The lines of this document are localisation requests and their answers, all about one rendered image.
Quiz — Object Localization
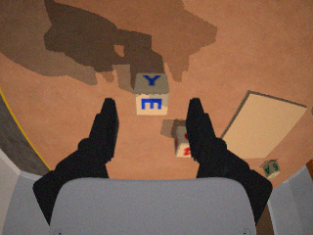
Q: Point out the beige letter block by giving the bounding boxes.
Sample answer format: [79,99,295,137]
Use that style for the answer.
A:
[173,126,191,157]
[134,73,169,116]
[263,162,281,178]

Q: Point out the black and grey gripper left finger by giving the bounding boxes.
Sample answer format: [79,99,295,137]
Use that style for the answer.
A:
[32,98,119,226]

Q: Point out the tan flat mat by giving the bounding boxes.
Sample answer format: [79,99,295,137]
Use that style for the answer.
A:
[221,91,307,159]

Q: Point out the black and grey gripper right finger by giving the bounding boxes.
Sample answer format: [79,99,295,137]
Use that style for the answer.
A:
[186,98,273,226]

